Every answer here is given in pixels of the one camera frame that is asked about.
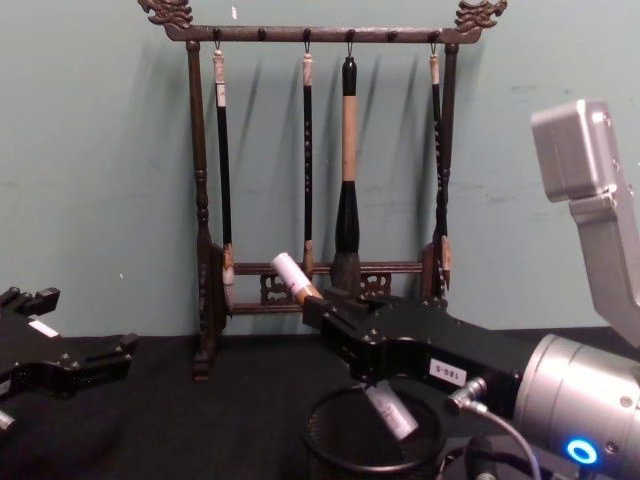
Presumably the thin black brush, grey cap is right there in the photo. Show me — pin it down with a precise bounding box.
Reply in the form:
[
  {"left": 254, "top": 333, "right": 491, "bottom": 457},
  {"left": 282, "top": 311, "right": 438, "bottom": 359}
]
[{"left": 300, "top": 41, "right": 317, "bottom": 282}]

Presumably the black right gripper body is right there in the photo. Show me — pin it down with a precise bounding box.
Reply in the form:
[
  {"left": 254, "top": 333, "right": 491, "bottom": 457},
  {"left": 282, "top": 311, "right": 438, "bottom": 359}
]
[{"left": 348, "top": 297, "right": 539, "bottom": 417}]

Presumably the thin black brush, white cap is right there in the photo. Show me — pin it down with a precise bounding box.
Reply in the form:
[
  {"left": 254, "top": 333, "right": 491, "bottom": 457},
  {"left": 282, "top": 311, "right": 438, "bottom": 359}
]
[{"left": 211, "top": 45, "right": 238, "bottom": 319}]

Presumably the dark carved wooden brush rack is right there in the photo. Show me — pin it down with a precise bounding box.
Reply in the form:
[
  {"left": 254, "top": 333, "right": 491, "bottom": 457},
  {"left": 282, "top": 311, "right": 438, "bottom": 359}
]
[{"left": 137, "top": 0, "right": 509, "bottom": 384}]

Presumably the thin black brush, speckled handle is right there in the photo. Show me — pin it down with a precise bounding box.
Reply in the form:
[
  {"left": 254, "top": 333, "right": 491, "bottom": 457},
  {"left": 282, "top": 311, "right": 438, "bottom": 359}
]
[{"left": 428, "top": 41, "right": 455, "bottom": 297}]

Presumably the right gripper dark cable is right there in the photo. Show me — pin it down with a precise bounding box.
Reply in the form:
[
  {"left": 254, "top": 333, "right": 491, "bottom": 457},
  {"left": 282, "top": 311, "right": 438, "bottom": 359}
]
[{"left": 446, "top": 376, "right": 544, "bottom": 480}]

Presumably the cream handled calligraphy brush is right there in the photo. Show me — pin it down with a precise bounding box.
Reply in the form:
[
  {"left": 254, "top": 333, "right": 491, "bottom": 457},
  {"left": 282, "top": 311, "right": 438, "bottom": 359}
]
[{"left": 270, "top": 251, "right": 420, "bottom": 442}]

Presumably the black table cloth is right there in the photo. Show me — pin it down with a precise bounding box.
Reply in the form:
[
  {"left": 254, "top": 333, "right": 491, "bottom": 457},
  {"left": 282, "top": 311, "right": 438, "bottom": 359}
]
[{"left": 0, "top": 324, "right": 640, "bottom": 480}]

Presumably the black mesh pen cup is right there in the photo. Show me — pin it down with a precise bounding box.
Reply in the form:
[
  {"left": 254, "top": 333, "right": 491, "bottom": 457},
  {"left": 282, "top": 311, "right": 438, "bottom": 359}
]
[{"left": 299, "top": 383, "right": 449, "bottom": 480}]

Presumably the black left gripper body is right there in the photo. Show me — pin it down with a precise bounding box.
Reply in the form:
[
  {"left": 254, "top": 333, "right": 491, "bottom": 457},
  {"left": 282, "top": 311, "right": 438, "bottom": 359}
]
[{"left": 0, "top": 310, "right": 85, "bottom": 402}]

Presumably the large tan and black brush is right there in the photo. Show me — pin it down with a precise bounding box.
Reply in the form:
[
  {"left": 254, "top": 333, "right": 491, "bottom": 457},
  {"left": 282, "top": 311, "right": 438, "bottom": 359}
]
[{"left": 329, "top": 43, "right": 365, "bottom": 300}]

